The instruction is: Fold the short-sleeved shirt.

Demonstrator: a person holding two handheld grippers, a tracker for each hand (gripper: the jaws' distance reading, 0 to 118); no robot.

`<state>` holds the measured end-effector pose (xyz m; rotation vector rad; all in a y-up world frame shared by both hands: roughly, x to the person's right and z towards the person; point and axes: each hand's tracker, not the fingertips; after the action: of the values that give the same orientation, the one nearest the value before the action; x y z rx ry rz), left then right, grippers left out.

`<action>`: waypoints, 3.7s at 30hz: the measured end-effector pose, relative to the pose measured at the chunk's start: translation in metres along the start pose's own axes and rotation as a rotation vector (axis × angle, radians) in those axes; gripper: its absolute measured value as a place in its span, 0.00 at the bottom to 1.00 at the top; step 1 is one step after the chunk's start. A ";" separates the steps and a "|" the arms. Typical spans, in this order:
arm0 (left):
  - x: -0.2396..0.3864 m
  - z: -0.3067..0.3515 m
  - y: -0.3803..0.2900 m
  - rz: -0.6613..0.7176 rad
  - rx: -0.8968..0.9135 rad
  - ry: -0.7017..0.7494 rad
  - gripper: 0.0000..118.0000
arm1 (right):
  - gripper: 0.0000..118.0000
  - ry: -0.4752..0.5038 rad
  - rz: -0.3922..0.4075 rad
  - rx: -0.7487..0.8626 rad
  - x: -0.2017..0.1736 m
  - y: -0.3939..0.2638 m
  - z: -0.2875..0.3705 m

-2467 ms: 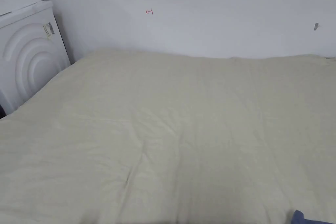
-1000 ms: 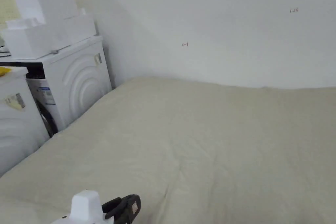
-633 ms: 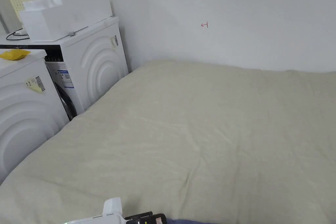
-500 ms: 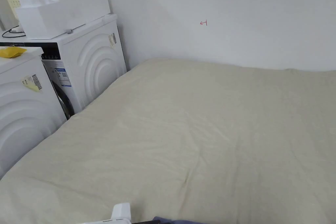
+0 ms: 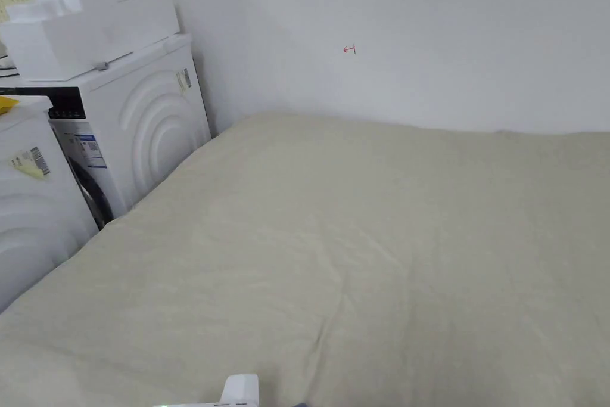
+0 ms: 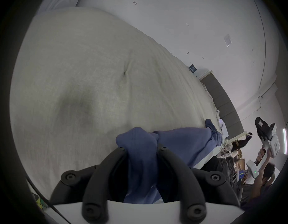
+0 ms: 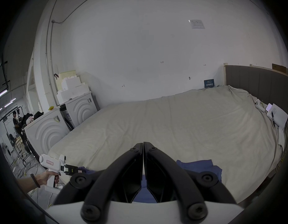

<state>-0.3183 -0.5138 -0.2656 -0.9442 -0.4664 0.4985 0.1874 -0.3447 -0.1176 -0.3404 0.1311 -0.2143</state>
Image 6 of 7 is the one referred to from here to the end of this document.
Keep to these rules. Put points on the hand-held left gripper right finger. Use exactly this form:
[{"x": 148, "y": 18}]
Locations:
[{"x": 179, "y": 178}]

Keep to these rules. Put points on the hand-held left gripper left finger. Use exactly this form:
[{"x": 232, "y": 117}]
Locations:
[{"x": 99, "y": 183}]

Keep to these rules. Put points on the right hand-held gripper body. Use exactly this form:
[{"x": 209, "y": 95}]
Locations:
[{"x": 273, "y": 141}]

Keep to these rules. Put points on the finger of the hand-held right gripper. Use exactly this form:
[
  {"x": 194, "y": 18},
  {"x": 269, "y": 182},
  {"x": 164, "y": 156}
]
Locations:
[{"x": 261, "y": 127}]

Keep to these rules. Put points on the dark blue shirt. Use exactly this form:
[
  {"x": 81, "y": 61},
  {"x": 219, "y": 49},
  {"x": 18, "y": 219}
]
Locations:
[{"x": 144, "y": 162}]

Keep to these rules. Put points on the person's right forearm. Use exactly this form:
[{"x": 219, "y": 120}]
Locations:
[{"x": 260, "y": 175}]

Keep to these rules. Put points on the person's right hand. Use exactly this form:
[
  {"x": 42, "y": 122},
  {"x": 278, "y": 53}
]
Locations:
[{"x": 261, "y": 155}]

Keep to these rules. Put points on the grey padded headboard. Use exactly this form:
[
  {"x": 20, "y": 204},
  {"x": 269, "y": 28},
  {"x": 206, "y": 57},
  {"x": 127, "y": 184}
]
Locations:
[{"x": 227, "y": 106}]

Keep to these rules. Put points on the person's body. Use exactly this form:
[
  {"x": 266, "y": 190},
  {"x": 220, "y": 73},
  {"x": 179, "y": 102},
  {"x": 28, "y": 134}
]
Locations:
[{"x": 224, "y": 171}]

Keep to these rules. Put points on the bed with beige sheet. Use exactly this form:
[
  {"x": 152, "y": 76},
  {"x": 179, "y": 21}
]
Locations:
[{"x": 88, "y": 78}]

